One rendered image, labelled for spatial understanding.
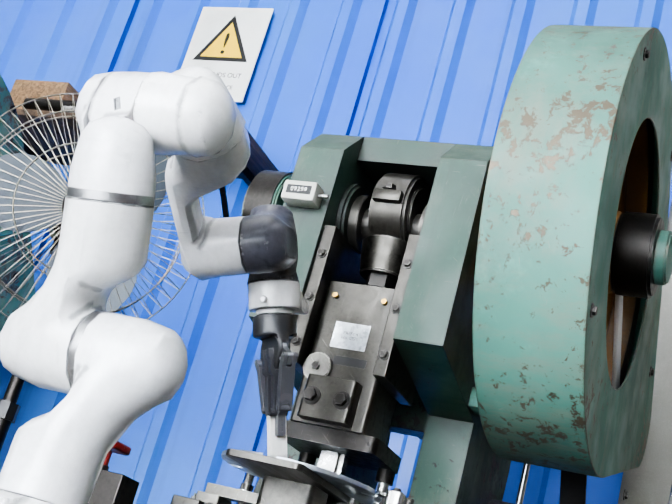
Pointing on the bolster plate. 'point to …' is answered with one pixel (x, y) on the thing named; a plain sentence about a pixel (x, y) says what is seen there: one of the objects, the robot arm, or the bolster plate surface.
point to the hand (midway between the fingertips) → (277, 436)
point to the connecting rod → (388, 228)
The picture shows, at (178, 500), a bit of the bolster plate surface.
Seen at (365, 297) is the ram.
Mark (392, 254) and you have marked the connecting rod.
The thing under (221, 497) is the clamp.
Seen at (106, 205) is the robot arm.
